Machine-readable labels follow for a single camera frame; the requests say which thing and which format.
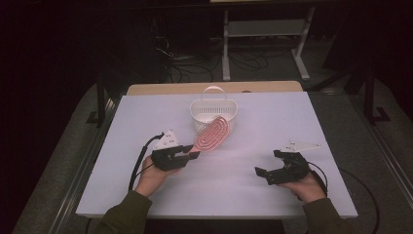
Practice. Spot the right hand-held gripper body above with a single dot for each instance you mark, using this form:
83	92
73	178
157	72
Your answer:
293	170

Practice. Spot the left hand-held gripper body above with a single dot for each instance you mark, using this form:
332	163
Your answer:
167	159

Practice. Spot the pink hairbrush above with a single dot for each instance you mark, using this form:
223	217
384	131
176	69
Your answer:
212	135

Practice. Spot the white plastic basket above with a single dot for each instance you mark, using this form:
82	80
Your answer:
207	109

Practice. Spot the person's right hand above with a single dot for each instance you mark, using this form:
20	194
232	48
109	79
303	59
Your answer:
308	190

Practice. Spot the person's left hand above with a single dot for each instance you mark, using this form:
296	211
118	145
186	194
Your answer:
151	178

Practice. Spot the white board sheet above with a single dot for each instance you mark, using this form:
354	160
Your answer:
269	123

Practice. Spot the wooden table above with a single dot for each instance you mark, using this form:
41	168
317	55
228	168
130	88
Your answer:
181	88

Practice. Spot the black metal stand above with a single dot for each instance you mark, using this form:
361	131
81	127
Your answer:
369	97
101	104

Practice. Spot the aluminium rail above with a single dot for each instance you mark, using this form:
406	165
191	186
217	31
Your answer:
81	175
389	156

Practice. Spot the white metal desk frame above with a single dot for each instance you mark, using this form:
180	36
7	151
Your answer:
266	28

